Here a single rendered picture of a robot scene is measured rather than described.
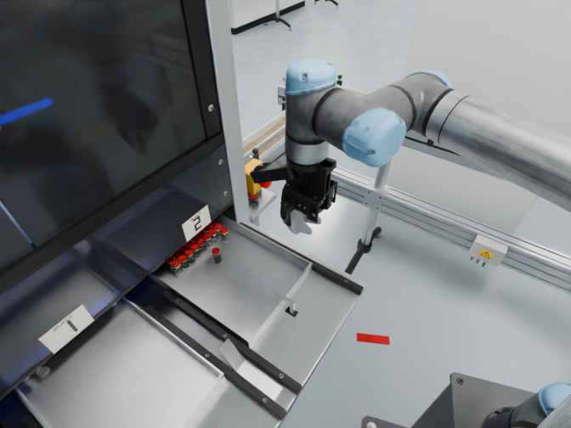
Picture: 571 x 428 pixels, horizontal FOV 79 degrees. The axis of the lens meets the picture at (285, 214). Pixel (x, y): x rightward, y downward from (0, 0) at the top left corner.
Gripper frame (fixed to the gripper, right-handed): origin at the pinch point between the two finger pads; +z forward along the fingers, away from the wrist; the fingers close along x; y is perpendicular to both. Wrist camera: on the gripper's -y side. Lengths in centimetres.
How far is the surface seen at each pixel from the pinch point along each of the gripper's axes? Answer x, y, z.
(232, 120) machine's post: 9.4, -24.0, -13.8
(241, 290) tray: -9.6, -9.2, 20.5
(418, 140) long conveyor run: 82, 3, 20
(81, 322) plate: -38.8, -23.8, 7.7
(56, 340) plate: -44, -24, 7
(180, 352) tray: -29.6, -9.9, 20.5
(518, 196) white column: 143, 50, 70
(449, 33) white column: 143, -10, -1
